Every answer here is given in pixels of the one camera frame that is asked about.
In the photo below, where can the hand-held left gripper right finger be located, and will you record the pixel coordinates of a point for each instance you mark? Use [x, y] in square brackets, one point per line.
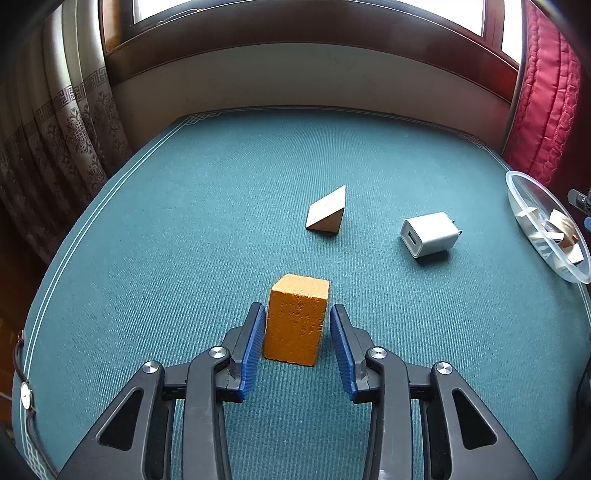
[341, 355]

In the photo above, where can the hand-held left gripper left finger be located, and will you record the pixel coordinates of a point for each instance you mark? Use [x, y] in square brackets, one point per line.
[251, 355]

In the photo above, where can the teal table mat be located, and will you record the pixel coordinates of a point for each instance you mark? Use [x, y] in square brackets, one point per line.
[184, 207]

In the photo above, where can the window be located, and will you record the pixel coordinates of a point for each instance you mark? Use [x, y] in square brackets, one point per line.
[157, 7]

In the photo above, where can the patterned beige curtain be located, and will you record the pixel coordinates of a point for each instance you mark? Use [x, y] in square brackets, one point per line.
[60, 138]

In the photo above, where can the clear plastic bowl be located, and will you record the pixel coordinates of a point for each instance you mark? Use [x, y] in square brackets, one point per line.
[521, 194]

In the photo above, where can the plain wooden triangular block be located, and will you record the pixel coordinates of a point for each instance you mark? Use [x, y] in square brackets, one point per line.
[328, 212]

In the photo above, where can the large white zebra triangular block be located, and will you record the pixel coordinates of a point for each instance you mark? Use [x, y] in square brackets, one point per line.
[547, 247]

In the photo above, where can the orange rectangular block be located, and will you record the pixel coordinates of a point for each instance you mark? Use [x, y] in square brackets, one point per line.
[295, 318]

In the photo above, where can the red quilted fabric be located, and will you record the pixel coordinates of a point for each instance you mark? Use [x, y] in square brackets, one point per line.
[545, 115]

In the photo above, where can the white wall charger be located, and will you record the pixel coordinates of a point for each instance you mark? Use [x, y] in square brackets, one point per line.
[429, 235]

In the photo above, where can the plain wooden rectangular block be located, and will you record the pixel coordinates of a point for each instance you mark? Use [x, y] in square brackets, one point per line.
[561, 224]

